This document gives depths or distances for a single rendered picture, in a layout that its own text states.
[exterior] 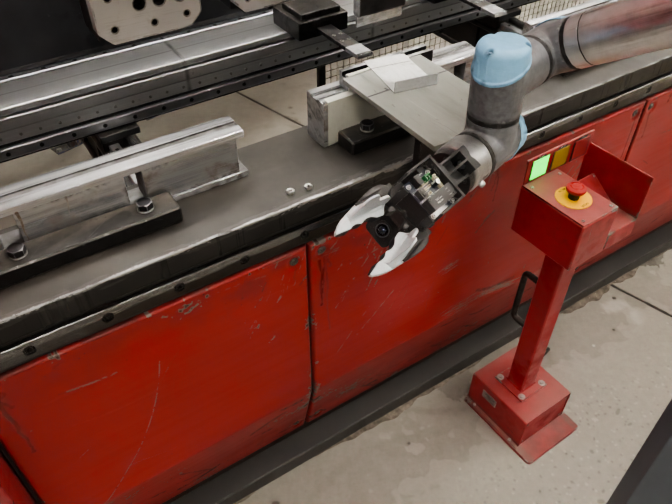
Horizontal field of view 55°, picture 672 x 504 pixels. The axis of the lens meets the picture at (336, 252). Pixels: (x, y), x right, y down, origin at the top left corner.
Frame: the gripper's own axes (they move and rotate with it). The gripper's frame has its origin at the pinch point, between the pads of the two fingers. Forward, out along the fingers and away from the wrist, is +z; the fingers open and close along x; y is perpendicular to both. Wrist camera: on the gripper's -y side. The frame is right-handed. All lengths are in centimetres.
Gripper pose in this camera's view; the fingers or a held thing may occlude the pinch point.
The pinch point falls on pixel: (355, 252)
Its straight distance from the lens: 80.0
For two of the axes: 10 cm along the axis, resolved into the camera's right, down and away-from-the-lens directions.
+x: 6.5, 7.6, -0.5
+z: -6.5, 5.2, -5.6
